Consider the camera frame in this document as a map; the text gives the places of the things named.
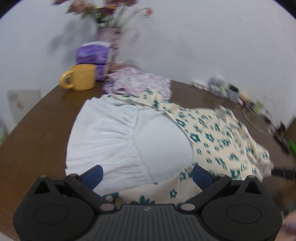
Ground black flat device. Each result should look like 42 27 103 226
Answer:
275 123 290 144

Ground small white socket strip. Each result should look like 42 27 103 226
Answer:
191 80 210 90

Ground white flat appliance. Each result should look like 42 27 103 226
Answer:
7 90 42 126

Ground small items by wall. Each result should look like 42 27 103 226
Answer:
225 85 241 103

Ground clear plastic bag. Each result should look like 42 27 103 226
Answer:
113 59 139 70

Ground cream green-flowered garment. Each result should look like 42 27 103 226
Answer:
65 88 275 206

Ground purple tissue pack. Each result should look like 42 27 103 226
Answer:
75 42 114 65
95 62 112 81

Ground white astronaut figurine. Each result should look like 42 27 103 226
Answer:
207 75 226 93

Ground storage rack with items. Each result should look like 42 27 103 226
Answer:
0 124 10 149

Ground bright green tool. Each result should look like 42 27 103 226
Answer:
288 138 296 161

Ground pink floral garment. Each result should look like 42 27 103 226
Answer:
103 66 173 101

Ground dried rose bouquet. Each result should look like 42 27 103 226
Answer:
52 0 154 24

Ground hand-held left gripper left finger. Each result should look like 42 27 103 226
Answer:
31 165 117 213

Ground yellow mug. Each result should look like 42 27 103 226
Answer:
60 64 97 91

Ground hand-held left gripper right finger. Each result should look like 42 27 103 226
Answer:
177 166 267 213

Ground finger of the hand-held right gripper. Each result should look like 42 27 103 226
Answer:
271 169 296 179

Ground mottled purple vase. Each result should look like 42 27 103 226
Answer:
95 23 122 63

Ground white charging cable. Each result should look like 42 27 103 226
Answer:
241 102 278 138

